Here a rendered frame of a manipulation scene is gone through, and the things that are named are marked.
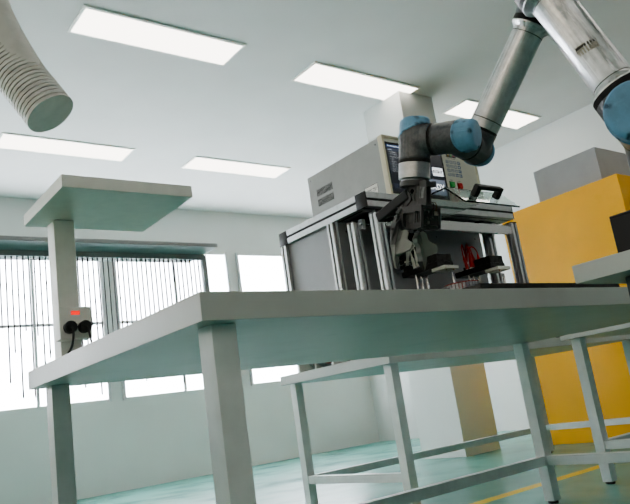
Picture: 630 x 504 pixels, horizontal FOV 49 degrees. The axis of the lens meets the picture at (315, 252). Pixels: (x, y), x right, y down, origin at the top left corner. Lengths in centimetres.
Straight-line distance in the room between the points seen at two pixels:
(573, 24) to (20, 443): 708
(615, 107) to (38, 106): 165
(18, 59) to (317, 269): 115
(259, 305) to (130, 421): 712
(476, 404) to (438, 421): 36
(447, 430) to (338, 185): 410
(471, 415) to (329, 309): 489
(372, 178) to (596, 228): 379
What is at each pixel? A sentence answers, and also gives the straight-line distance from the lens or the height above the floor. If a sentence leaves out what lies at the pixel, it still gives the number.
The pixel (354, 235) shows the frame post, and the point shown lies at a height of 101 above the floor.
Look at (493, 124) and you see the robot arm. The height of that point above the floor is 113.
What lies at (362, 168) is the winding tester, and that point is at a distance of 222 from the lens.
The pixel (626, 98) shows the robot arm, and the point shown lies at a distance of 150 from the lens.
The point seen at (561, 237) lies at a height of 161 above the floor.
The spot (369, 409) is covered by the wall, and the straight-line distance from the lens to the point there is 1023.
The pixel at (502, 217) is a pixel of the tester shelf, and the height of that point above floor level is 107.
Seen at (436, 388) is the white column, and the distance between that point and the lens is 617.
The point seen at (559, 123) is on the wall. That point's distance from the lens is 833.
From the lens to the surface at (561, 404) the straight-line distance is 604.
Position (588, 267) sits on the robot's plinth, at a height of 74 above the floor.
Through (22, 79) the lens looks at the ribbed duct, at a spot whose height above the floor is 166.
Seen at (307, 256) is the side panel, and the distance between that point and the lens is 220.
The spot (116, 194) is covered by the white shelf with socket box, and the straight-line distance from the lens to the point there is 196.
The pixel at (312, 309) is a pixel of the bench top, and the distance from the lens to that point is 130.
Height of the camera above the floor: 53
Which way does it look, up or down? 13 degrees up
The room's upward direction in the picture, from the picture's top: 8 degrees counter-clockwise
